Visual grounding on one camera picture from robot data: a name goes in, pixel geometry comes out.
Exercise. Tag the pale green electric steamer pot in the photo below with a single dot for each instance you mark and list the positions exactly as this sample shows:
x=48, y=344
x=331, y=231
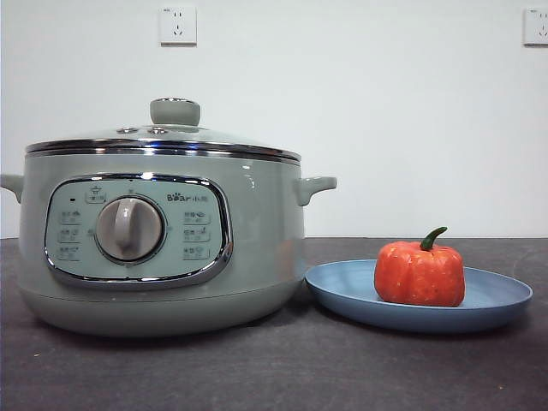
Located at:
x=257, y=240

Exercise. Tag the glass lid with green knob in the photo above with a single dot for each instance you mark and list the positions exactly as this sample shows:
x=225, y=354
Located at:
x=175, y=111

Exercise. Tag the orange pumpkin with green stem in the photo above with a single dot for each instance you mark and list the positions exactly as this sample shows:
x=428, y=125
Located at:
x=419, y=278

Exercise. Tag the white wall socket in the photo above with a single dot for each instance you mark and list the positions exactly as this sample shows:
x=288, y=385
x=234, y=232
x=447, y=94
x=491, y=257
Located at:
x=178, y=25
x=537, y=25

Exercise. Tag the blue round plate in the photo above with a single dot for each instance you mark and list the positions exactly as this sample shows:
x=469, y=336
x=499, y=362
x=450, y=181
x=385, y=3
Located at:
x=342, y=282

